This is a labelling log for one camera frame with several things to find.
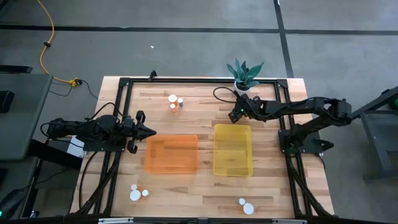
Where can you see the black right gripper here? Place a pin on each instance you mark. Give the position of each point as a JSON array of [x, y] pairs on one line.
[[248, 107]]

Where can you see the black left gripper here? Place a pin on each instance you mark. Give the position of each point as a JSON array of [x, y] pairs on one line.
[[129, 129]]

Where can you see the large orange white-capped medicine bottle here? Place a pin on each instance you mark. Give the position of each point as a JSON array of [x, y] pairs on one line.
[[135, 195], [172, 98], [248, 208]]

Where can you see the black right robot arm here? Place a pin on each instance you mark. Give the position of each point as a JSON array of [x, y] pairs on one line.
[[311, 107]]

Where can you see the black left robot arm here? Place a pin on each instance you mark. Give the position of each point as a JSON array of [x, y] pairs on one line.
[[77, 127]]

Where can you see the translucent yellow plastic bin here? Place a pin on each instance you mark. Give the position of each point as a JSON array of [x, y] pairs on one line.
[[233, 151]]

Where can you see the translucent orange plastic bin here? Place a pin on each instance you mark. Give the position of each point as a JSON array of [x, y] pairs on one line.
[[171, 154]]

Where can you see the small orange white-capped medicine bottle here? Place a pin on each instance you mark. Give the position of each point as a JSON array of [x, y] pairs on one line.
[[145, 193], [172, 106], [242, 201], [134, 187]]

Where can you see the white plant pot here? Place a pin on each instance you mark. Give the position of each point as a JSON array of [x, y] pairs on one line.
[[239, 89]]

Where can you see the green spiky-leaf plant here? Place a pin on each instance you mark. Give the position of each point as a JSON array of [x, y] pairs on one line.
[[244, 74]]

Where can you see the white box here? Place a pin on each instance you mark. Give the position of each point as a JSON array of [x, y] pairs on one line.
[[75, 149]]

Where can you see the black equipment box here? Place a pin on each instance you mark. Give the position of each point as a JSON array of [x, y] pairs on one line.
[[49, 154]]

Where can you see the gray desk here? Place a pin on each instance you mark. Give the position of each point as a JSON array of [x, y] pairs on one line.
[[21, 124]]

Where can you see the small gray floor object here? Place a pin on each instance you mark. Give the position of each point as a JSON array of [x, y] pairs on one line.
[[33, 214]]

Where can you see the black device on desk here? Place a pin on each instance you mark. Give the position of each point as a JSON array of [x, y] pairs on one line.
[[5, 101]]

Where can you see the dark metal cart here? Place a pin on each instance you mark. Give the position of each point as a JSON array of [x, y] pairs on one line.
[[377, 137]]

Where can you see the black flat bar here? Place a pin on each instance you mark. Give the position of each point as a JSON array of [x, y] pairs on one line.
[[15, 69]]

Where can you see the black aluminium rig frame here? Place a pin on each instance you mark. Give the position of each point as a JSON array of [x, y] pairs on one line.
[[202, 80]]

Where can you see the black frame clamp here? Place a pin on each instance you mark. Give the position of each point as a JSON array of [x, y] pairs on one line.
[[152, 74]]

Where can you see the silver metal bracket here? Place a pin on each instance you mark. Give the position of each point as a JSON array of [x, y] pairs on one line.
[[289, 221], [115, 221]]

